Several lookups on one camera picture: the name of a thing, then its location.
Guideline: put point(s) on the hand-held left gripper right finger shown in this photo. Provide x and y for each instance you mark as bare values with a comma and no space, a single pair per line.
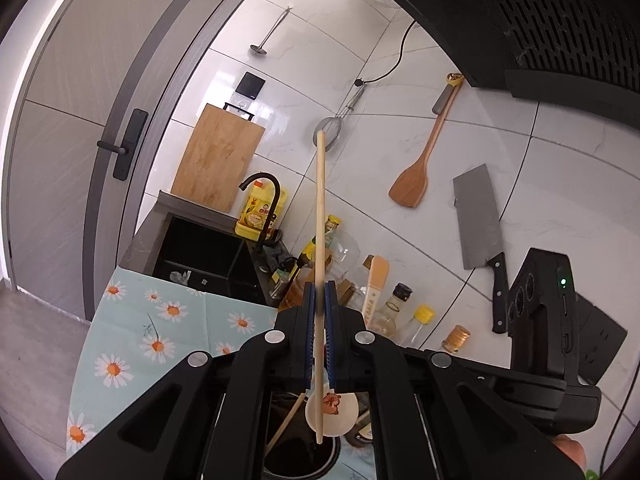
331,320

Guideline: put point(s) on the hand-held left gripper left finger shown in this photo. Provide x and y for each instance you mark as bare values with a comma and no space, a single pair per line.
310,317

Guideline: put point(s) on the beige spoon bear print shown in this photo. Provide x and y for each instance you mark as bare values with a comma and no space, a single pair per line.
340,417

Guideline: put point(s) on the light wooden chopstick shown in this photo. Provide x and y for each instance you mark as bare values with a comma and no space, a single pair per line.
320,210
285,425

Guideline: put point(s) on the black cylindrical utensil holder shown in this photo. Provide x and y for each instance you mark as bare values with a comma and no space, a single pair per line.
300,455

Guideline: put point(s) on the person's right hand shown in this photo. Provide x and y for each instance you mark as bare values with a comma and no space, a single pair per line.
572,452

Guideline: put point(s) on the black power strip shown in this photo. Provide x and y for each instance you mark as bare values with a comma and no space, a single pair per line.
602,340

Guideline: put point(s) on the black cap sauce bottle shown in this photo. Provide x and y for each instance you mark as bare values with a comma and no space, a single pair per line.
395,310

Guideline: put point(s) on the black rag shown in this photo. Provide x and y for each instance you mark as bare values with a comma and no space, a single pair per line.
277,258

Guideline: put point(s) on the wooden brush spatula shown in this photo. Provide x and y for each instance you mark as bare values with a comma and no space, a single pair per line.
379,272

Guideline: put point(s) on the green bottle gold cap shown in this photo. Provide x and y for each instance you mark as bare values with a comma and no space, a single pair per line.
456,336

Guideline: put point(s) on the yellow cap bottle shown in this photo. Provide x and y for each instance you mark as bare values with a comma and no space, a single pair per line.
424,315

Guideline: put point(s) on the yellow oil bottle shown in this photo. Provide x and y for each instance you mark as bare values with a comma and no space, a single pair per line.
252,215

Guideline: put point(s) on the black sink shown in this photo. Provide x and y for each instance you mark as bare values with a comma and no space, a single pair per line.
200,255

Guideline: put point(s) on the crumpled clear plastic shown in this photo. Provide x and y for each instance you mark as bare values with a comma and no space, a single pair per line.
181,277

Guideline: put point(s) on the black curved faucet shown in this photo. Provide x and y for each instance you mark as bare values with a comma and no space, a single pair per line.
260,176

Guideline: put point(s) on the daisy print tablecloth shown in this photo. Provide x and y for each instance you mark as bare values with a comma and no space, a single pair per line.
150,320

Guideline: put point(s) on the wooden cutting board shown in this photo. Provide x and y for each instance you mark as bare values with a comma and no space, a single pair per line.
215,160

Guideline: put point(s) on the metal mesh strainer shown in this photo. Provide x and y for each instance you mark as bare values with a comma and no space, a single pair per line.
332,127

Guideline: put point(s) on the yellow grey peeler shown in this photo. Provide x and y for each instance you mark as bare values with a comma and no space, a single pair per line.
446,92

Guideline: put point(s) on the grey door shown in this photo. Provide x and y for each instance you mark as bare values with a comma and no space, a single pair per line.
65,160

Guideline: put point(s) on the metal ladle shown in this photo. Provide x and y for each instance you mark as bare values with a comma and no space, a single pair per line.
272,27

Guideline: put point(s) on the black range hood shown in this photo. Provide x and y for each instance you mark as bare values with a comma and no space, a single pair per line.
525,20

